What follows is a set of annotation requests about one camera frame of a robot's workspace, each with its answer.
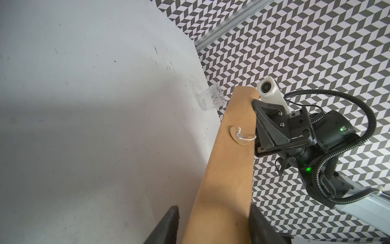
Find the right aluminium corner post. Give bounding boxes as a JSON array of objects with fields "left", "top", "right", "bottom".
[{"left": 195, "top": 0, "right": 274, "bottom": 52}]

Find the black corrugated right cable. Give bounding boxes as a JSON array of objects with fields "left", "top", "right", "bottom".
[{"left": 283, "top": 89, "right": 381, "bottom": 205}]

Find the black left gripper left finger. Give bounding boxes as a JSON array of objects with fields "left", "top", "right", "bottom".
[{"left": 143, "top": 205, "right": 180, "bottom": 244}]

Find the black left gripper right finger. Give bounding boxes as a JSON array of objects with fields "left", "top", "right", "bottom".
[{"left": 248, "top": 204, "right": 288, "bottom": 244}]

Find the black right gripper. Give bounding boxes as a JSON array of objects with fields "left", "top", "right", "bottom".
[{"left": 252, "top": 99, "right": 358, "bottom": 167}]

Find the brown kraft file bag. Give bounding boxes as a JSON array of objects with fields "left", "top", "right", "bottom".
[{"left": 182, "top": 86, "right": 259, "bottom": 244}]

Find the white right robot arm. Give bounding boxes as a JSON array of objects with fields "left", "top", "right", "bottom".
[{"left": 252, "top": 100, "right": 390, "bottom": 233}]

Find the white file bag string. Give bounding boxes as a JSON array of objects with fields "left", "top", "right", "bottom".
[{"left": 236, "top": 126, "right": 257, "bottom": 141}]

